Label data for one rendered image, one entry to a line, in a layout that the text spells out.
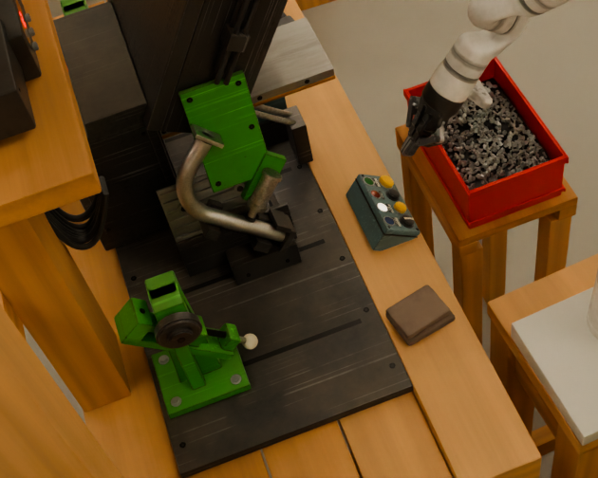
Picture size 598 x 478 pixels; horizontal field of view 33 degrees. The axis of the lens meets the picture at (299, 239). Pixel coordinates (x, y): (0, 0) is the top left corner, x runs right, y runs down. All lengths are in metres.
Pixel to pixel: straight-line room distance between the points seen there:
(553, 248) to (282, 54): 0.72
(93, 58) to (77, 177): 0.64
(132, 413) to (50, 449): 0.67
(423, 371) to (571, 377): 0.25
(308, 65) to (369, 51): 1.67
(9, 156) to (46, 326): 0.39
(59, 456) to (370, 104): 2.38
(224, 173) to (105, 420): 0.49
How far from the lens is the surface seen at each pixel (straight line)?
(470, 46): 1.77
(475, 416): 1.71
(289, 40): 1.96
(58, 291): 1.56
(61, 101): 1.37
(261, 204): 1.80
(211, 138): 1.71
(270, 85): 1.88
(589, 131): 3.29
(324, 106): 2.15
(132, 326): 1.60
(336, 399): 1.74
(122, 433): 1.82
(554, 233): 2.17
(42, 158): 1.30
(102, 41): 1.91
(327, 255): 1.90
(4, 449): 1.15
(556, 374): 1.77
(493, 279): 2.76
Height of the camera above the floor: 2.44
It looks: 53 degrees down
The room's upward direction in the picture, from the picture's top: 14 degrees counter-clockwise
